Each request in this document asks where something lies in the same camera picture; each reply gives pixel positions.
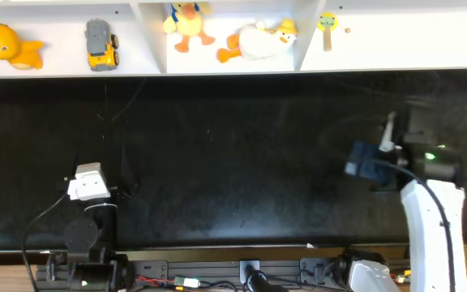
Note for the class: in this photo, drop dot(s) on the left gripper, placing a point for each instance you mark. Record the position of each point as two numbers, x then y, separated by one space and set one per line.
120 194

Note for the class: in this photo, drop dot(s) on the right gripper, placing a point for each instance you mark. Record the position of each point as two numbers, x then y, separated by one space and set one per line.
369 166

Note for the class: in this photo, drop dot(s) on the grey and yellow toy truck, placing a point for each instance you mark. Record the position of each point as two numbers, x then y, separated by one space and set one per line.
100 44

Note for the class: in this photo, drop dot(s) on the yellow rubber duck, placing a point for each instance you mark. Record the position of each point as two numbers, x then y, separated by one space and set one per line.
4 42

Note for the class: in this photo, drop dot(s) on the yellow rattle drum toy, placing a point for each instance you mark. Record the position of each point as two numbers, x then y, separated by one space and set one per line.
327 24

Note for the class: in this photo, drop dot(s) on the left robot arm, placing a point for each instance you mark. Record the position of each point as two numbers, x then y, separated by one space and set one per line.
81 235

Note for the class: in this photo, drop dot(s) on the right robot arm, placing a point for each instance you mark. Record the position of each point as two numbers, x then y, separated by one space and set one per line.
432 227

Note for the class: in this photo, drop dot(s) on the white shelf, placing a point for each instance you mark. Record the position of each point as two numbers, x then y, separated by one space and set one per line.
399 44

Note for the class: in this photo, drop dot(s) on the white plush duck with hat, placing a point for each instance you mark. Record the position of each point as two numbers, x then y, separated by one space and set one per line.
258 42

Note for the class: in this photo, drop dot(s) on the yellow plush duck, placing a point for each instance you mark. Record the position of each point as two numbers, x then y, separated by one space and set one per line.
189 24

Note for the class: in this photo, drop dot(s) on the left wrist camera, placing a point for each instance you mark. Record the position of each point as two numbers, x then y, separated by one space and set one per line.
89 184

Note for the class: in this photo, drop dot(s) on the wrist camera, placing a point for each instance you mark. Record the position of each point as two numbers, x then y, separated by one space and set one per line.
89 184
387 138

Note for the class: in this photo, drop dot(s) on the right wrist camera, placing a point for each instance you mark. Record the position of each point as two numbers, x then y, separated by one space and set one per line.
387 138

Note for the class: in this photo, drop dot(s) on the mounting rail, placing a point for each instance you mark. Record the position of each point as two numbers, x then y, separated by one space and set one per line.
217 271

